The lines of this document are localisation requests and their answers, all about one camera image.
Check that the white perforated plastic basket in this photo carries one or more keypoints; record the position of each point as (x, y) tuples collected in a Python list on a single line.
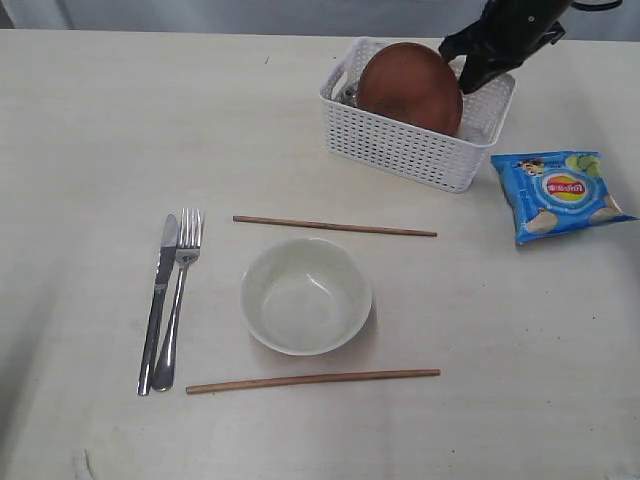
[(430, 158)]

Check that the blue chips bag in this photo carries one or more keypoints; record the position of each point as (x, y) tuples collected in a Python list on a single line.
[(555, 193)]

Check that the brown round plate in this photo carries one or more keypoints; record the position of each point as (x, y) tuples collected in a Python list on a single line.
[(411, 83)]

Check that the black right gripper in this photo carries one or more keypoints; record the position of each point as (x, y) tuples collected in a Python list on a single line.
[(509, 32)]

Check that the silver table knife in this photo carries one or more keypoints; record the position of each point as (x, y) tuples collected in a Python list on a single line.
[(167, 250)]

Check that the silver metal fork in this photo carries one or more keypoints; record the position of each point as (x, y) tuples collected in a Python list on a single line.
[(187, 252)]

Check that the white and black bowl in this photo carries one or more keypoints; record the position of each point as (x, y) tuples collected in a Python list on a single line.
[(305, 297)]

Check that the wooden chopstick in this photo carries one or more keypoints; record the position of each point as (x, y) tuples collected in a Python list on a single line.
[(310, 379), (333, 226)]

